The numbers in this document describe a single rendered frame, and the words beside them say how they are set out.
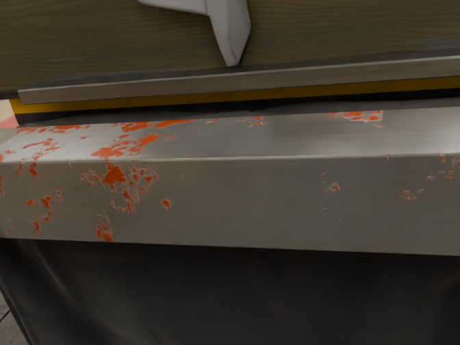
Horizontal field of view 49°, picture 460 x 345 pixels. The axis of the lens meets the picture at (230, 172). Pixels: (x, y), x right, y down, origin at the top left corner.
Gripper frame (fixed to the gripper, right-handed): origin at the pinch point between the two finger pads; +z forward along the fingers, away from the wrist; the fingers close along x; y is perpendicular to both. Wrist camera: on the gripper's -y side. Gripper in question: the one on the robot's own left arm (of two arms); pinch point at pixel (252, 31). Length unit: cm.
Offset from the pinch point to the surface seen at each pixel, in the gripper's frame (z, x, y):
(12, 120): 4.8, -1.4, 20.0
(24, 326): 20.1, 4.4, 20.8
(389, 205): 3.3, 13.5, -7.6
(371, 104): 4.3, 1.2, -6.3
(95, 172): 1.9, 13.5, 2.9
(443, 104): 4.4, 1.5, -9.9
